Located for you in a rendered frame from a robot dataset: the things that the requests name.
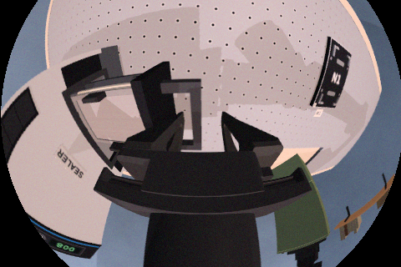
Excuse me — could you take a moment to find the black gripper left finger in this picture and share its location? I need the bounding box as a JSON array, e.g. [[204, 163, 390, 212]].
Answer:
[[122, 112, 185, 152]]

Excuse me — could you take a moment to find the small white label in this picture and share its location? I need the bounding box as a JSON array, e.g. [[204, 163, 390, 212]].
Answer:
[[314, 109, 323, 117]]

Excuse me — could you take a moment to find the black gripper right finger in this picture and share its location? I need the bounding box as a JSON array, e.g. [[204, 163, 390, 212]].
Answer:
[[221, 112, 283, 169]]

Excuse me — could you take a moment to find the white benchtop heat sealer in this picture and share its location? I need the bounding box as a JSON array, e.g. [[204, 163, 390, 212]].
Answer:
[[1, 45, 201, 259]]

